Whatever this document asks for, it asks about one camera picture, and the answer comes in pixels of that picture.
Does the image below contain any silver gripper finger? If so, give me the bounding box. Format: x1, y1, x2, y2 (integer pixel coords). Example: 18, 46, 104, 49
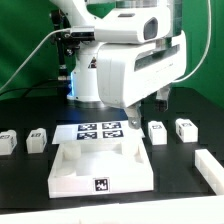
156, 85, 171, 103
124, 103, 141, 129

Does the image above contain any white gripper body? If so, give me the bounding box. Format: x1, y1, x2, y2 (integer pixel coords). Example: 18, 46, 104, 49
97, 32, 186, 108

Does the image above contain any white square tabletop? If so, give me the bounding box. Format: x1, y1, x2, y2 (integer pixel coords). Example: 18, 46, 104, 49
48, 139, 154, 198

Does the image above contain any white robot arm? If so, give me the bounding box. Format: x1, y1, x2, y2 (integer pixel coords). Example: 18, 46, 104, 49
50, 0, 186, 129

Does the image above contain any white sheet with tags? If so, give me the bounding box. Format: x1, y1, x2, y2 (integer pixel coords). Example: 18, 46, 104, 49
52, 120, 145, 144

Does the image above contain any white obstacle bar right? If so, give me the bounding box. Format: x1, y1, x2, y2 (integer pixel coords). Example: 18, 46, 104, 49
195, 149, 224, 195

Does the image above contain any black camera on stand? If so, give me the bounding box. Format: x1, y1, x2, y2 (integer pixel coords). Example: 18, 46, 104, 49
50, 9, 94, 77

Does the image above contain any grey camera cable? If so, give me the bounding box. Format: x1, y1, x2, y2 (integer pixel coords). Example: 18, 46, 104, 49
0, 28, 72, 93

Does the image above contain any black cable on table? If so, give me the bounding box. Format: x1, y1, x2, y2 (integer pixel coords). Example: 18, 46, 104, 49
0, 81, 69, 98

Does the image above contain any white cable right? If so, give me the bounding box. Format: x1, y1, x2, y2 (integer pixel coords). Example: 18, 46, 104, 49
173, 0, 213, 84

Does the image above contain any white front rail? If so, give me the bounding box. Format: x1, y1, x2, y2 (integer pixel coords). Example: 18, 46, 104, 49
0, 196, 224, 224

